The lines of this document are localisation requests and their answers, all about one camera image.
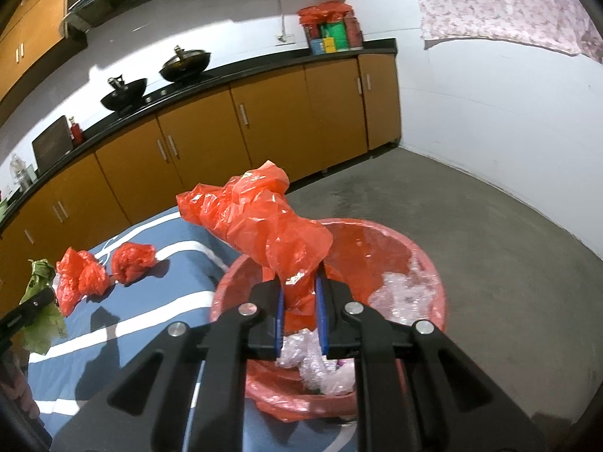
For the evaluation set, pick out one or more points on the red bottle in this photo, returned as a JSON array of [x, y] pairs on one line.
[[76, 132]]

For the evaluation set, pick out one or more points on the person's left hand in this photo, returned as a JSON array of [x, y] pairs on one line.
[[15, 385]]

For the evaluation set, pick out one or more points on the red bag with boxes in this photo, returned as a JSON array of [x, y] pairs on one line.
[[331, 27]]

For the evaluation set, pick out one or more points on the pink plastic trash basin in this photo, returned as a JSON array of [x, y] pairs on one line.
[[361, 253]]

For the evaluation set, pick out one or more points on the wall socket with cable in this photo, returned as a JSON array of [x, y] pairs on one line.
[[283, 38]]

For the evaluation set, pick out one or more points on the floral pink curtain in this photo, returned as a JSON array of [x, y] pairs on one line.
[[562, 26]]

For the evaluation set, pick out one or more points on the lower wooden cabinet run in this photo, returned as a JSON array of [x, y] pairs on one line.
[[305, 112]]

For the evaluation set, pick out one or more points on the green plastic bag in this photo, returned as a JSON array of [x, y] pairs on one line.
[[47, 322]]

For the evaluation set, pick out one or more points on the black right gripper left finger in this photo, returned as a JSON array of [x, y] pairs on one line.
[[185, 390]]

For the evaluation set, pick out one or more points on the clear bubble wrap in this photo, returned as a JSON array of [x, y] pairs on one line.
[[402, 298]]

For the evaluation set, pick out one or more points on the dark cutting board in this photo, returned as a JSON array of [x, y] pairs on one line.
[[52, 144]]

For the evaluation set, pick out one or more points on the black wok with lid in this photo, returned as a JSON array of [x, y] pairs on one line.
[[185, 64]]

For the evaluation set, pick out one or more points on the glass jar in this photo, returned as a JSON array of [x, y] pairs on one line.
[[23, 174]]

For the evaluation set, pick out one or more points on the blue white striped table cloth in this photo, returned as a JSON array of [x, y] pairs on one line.
[[105, 335]]

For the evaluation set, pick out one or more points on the small red bag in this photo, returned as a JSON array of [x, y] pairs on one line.
[[131, 261]]

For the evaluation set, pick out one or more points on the black wok left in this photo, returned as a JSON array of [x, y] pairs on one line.
[[124, 96]]

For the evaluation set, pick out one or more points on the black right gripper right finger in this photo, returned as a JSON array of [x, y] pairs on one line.
[[416, 390]]

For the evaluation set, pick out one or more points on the large red plastic bag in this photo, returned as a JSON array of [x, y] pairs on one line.
[[252, 215]]

